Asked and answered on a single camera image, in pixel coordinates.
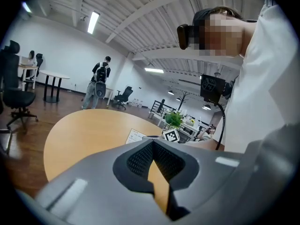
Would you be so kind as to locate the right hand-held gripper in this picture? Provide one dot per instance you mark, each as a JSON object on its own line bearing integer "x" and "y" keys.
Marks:
{"x": 171, "y": 135}

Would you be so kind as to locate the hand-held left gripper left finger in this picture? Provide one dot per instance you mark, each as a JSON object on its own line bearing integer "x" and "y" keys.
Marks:
{"x": 98, "y": 191}

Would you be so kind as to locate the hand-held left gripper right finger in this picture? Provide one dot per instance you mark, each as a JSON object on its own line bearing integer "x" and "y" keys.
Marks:
{"x": 218, "y": 179}

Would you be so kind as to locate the white card stand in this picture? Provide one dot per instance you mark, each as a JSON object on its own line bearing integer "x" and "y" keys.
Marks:
{"x": 134, "y": 137}

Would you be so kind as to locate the green potted plant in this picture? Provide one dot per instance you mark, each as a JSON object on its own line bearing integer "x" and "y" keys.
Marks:
{"x": 174, "y": 119}

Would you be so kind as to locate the white office desk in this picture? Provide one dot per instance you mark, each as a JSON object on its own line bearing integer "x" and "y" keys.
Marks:
{"x": 191, "y": 128}

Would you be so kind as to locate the grey waste bin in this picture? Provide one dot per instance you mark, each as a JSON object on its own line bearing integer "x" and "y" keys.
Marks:
{"x": 151, "y": 115}

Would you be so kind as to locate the black metal railing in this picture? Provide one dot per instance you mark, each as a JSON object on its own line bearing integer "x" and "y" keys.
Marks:
{"x": 160, "y": 105}

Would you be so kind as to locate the black coat rack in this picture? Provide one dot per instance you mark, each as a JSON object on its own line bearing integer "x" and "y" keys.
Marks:
{"x": 181, "y": 101}

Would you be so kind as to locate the black pendant lamp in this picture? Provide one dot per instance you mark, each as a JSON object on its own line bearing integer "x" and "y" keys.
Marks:
{"x": 206, "y": 107}
{"x": 170, "y": 92}

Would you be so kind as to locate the black box device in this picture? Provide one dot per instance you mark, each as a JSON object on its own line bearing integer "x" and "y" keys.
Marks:
{"x": 212, "y": 88}

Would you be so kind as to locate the long ceiling light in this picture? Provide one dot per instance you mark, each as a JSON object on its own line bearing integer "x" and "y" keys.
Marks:
{"x": 26, "y": 7}
{"x": 93, "y": 22}
{"x": 154, "y": 70}

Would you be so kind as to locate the small white desk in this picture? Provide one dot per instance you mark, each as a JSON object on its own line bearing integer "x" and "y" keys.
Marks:
{"x": 109, "y": 91}

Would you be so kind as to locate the black and white backpack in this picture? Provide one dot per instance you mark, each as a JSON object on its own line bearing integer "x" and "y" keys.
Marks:
{"x": 101, "y": 75}

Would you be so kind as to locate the person's white shirt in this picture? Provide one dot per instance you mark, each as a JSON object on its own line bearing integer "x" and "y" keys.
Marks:
{"x": 262, "y": 90}

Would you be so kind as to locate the person's head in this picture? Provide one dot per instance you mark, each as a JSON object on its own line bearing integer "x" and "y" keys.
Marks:
{"x": 222, "y": 36}

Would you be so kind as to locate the round white table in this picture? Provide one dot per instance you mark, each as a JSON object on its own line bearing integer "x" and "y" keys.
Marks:
{"x": 55, "y": 75}

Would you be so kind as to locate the large black office chair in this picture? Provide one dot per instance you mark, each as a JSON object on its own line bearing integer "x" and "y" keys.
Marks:
{"x": 16, "y": 95}

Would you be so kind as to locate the black head-worn camera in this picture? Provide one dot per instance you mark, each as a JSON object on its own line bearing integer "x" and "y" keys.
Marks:
{"x": 184, "y": 36}

